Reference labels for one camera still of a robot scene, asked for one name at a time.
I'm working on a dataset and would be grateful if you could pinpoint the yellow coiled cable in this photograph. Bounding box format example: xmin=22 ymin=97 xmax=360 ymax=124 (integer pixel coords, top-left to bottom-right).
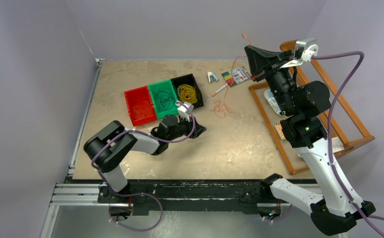
xmin=177 ymin=84 xmax=198 ymax=105

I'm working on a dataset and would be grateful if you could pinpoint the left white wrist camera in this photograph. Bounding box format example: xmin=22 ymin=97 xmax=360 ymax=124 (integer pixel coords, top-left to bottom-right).
xmin=176 ymin=101 xmax=194 ymax=122

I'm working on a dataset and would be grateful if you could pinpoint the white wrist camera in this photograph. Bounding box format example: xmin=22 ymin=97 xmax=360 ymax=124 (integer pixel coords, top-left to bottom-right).
xmin=280 ymin=38 xmax=319 ymax=68
xmin=176 ymin=101 xmax=194 ymax=122

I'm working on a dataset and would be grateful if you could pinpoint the black plastic bin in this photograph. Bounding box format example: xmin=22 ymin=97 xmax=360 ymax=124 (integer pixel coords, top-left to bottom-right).
xmin=170 ymin=74 xmax=204 ymax=108

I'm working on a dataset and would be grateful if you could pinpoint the blue white plastic packet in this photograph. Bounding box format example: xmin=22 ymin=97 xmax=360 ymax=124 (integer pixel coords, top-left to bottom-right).
xmin=264 ymin=90 xmax=282 ymax=116

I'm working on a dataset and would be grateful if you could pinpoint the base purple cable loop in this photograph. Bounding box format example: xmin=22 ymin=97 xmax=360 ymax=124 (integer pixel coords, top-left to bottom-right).
xmin=108 ymin=191 xmax=165 ymax=232

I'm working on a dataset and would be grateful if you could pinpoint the wooden rack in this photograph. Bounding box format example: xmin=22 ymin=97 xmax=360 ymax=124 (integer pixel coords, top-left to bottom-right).
xmin=249 ymin=40 xmax=374 ymax=175

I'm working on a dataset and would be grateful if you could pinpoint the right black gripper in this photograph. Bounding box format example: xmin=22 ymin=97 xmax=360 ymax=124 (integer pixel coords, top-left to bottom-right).
xmin=245 ymin=46 xmax=298 ymax=116

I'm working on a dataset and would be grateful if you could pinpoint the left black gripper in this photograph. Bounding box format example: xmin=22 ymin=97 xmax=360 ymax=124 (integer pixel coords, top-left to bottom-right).
xmin=167 ymin=113 xmax=206 ymax=142

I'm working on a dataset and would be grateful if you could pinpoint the marker pen pack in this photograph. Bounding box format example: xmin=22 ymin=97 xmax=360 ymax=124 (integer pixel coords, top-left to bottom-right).
xmin=221 ymin=66 xmax=251 ymax=87

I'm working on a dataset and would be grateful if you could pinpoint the loose white marker pen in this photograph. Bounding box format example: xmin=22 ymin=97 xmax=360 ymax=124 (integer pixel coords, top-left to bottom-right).
xmin=211 ymin=83 xmax=228 ymax=97

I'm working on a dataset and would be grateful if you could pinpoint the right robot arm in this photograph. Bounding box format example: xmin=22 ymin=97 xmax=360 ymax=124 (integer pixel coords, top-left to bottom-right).
xmin=245 ymin=44 xmax=375 ymax=236

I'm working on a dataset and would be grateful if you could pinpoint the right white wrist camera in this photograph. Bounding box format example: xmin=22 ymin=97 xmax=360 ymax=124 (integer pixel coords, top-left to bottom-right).
xmin=280 ymin=38 xmax=319 ymax=68

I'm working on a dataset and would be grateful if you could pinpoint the red plastic bin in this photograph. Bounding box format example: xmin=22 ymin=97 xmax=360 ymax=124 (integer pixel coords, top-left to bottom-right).
xmin=124 ymin=86 xmax=157 ymax=126

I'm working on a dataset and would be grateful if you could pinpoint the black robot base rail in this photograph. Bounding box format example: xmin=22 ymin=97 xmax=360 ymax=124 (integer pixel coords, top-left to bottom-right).
xmin=98 ymin=179 xmax=277 ymax=216

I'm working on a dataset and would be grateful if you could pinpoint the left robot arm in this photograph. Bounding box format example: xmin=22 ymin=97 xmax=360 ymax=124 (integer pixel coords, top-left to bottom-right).
xmin=83 ymin=115 xmax=207 ymax=203

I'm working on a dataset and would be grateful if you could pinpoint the white red cardboard box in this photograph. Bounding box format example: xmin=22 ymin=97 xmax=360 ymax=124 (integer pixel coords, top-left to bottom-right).
xmin=331 ymin=137 xmax=344 ymax=153

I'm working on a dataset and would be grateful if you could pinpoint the green plastic bin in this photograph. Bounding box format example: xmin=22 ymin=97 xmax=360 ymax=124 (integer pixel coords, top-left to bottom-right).
xmin=147 ymin=80 xmax=178 ymax=119

